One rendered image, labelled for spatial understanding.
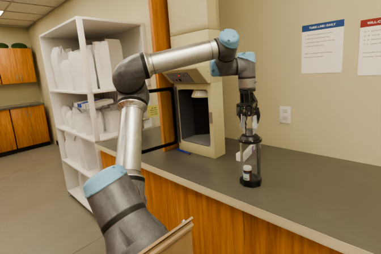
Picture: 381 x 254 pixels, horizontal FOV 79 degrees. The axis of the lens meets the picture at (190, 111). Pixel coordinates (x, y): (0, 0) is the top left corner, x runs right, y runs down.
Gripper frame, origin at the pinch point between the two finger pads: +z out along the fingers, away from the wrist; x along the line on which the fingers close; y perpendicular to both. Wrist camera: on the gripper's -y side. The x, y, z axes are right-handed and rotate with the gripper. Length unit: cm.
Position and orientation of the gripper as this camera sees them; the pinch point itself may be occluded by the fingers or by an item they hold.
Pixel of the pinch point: (249, 131)
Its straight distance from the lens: 111.1
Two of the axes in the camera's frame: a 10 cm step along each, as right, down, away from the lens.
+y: -4.8, 2.0, -8.6
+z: 0.7, 9.8, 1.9
